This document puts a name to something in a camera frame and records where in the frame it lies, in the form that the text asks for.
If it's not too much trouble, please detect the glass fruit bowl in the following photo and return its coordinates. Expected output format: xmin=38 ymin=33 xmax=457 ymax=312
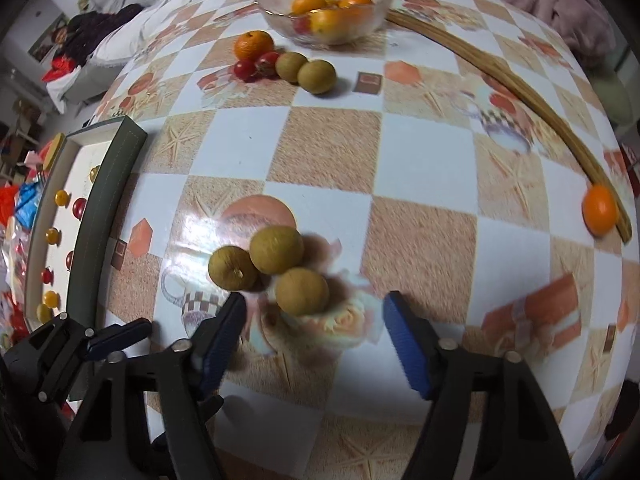
xmin=255 ymin=0 xmax=393 ymax=47

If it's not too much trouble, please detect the pile of snack bags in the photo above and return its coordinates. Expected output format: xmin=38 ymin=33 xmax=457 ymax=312
xmin=1 ymin=180 xmax=29 ymax=354

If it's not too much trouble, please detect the longan bowl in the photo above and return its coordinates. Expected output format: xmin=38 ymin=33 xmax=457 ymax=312
xmin=297 ymin=60 xmax=337 ymax=96
xmin=274 ymin=52 xmax=308 ymax=84

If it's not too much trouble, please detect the long wooden stick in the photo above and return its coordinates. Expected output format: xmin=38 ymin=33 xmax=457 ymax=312
xmin=384 ymin=8 xmax=634 ymax=245

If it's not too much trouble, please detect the red tomato orange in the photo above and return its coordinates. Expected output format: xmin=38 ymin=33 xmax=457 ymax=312
xmin=232 ymin=61 xmax=258 ymax=82
xmin=255 ymin=51 xmax=280 ymax=78

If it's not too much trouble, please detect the orange near bowl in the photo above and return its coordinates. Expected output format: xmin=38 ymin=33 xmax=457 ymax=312
xmin=233 ymin=30 xmax=274 ymax=62

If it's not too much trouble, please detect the white shallow tray box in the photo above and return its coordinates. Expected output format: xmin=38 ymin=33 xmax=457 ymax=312
xmin=24 ymin=116 xmax=148 ymax=330

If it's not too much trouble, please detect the large orange by stick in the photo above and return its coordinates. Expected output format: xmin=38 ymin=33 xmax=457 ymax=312
xmin=582 ymin=184 xmax=618 ymax=237

